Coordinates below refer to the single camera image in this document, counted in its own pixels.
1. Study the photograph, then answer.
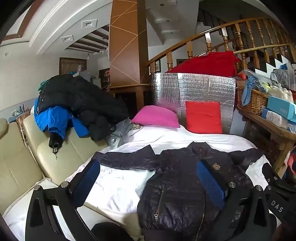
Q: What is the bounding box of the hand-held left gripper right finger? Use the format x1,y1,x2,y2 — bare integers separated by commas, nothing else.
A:
196,159,277,241

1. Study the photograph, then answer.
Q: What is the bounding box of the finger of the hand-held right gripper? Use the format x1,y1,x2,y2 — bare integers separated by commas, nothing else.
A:
262,162,283,193

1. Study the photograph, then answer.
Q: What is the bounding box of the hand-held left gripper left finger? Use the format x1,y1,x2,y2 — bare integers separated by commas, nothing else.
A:
25,159,101,241

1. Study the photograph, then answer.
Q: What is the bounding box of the black knitted garment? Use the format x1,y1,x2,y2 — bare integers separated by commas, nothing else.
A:
91,141,273,241

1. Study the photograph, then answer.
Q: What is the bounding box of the red bag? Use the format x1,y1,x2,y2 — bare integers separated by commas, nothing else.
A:
285,151,296,174

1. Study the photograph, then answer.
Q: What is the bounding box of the white bed sheet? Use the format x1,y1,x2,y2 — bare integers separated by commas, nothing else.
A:
3,126,273,241

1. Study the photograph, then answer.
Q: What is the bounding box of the wooden table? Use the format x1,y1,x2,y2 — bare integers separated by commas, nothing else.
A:
236,107,296,179

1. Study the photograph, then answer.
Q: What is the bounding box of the white and blue box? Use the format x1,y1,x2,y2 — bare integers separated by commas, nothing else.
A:
261,107,289,129

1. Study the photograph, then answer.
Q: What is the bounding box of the grey garment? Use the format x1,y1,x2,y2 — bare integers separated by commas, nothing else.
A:
106,118,141,150

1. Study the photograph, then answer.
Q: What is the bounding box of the red pillow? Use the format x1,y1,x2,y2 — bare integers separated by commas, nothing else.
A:
185,101,223,134

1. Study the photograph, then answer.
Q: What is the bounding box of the teal box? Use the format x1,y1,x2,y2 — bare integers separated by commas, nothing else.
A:
267,95,296,120

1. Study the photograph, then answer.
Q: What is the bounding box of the wicker basket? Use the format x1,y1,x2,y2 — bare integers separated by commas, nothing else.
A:
236,86,270,116

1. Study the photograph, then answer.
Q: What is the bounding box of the cream leather sofa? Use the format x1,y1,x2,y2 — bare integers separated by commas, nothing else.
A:
0,108,109,216

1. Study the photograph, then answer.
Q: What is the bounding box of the blue jacket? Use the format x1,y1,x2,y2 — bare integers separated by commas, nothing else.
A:
34,97,89,153

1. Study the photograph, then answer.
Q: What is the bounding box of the white plastic bag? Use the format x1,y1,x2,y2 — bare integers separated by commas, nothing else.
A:
268,86,294,102

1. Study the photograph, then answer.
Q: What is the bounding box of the pile of black coats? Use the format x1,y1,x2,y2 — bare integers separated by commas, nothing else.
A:
38,74,130,142

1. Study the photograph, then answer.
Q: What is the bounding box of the pink pillow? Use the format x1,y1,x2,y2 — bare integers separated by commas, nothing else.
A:
131,105,181,128

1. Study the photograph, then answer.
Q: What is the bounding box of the blue cloth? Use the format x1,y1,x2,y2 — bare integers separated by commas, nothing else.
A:
242,76,260,106

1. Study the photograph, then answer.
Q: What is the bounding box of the wooden cabinet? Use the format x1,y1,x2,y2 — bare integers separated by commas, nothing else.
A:
106,84,153,113

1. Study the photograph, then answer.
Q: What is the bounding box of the silver foil insulation panel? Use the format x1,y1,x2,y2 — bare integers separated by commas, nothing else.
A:
150,72,236,135

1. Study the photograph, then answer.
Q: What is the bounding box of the white appliance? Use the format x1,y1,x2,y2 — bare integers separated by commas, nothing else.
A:
90,77,102,90

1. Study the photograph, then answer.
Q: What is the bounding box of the bookshelf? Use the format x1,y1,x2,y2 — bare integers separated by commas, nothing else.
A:
99,68,111,91

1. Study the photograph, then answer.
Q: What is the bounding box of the staircase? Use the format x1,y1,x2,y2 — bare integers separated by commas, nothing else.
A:
250,52,296,75

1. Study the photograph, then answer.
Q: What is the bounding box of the red cloth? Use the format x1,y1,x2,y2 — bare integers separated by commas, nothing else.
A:
166,51,241,78

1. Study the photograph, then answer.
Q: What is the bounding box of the wooden stair railing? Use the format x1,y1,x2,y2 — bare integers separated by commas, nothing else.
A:
147,17,296,75

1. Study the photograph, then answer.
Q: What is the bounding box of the wooden pillar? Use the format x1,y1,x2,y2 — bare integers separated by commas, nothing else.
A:
109,0,149,93

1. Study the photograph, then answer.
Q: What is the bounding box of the brown wall hanging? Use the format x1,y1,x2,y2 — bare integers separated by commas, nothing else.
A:
59,57,87,76

